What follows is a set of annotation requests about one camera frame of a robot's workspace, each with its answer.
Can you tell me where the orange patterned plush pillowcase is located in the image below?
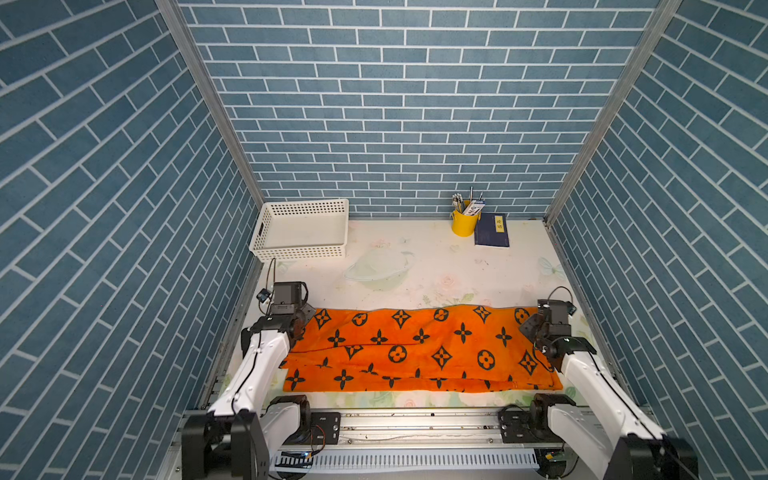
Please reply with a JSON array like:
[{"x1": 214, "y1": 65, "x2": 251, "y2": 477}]
[{"x1": 281, "y1": 305, "x2": 562, "y2": 393}]

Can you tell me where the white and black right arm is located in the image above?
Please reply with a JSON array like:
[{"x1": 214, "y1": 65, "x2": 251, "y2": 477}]
[{"x1": 519, "y1": 309, "x2": 699, "y2": 479}]

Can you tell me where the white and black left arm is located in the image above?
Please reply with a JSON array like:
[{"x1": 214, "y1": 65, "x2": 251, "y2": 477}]
[{"x1": 181, "y1": 301, "x2": 315, "y2": 479}]

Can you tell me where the white perforated plastic basket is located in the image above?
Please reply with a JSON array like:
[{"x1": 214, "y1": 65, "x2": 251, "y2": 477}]
[{"x1": 249, "y1": 199, "x2": 349, "y2": 263}]

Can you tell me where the dark blue book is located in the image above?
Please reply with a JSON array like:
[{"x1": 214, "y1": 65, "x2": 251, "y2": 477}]
[{"x1": 474, "y1": 213, "x2": 510, "y2": 248}]

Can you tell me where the yellow bucket pen holder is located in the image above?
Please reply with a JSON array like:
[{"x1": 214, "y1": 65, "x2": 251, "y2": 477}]
[{"x1": 451, "y1": 210, "x2": 481, "y2": 238}]

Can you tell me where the blue white pencil box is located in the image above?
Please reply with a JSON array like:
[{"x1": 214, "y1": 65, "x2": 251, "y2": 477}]
[{"x1": 462, "y1": 199, "x2": 485, "y2": 217}]

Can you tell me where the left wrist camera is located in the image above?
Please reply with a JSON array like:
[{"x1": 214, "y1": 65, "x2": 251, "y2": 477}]
[{"x1": 256, "y1": 281, "x2": 309, "y2": 308}]

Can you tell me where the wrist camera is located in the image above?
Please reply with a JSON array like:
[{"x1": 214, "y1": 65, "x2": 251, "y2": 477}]
[
  {"x1": 537, "y1": 299, "x2": 577, "y2": 325},
  {"x1": 256, "y1": 281, "x2": 309, "y2": 308}
]

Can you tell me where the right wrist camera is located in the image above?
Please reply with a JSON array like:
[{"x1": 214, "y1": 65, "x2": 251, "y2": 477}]
[{"x1": 537, "y1": 299, "x2": 577, "y2": 325}]

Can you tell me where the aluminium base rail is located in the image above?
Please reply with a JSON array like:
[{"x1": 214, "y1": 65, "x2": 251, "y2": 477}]
[{"x1": 173, "y1": 407, "x2": 661, "y2": 448}]

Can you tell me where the white slotted cable duct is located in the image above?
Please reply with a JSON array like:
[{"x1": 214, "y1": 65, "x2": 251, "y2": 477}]
[{"x1": 271, "y1": 448, "x2": 539, "y2": 474}]

